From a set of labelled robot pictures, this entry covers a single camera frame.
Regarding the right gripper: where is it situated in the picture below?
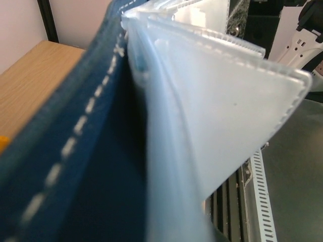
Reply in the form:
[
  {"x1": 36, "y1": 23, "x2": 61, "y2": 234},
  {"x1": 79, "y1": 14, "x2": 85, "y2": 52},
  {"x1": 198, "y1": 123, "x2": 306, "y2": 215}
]
[{"x1": 227, "y1": 1, "x2": 283, "y2": 55}]

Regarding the blue card holder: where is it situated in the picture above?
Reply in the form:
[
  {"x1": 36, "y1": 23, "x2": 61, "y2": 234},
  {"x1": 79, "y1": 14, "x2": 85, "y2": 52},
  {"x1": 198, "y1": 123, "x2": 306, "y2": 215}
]
[{"x1": 1, "y1": 1, "x2": 312, "y2": 241}]

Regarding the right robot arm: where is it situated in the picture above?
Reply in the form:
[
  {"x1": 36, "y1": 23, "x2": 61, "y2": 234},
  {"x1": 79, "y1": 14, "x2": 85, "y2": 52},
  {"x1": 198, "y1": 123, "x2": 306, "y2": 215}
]
[{"x1": 228, "y1": 1, "x2": 322, "y2": 72}]

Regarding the orange three-compartment bin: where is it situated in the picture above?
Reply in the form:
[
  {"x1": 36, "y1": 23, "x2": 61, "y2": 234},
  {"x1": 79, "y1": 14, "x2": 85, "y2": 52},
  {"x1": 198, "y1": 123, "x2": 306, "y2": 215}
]
[{"x1": 0, "y1": 136, "x2": 11, "y2": 154}]

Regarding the left black frame post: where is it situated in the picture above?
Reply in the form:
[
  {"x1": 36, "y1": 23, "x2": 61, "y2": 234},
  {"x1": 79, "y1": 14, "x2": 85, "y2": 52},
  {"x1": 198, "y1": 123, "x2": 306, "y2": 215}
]
[{"x1": 37, "y1": 0, "x2": 59, "y2": 43}]

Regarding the white slotted cable duct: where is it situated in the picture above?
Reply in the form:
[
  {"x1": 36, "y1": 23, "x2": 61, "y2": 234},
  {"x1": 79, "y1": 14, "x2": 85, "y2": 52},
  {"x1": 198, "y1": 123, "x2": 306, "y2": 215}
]
[{"x1": 250, "y1": 149, "x2": 278, "y2": 241}]

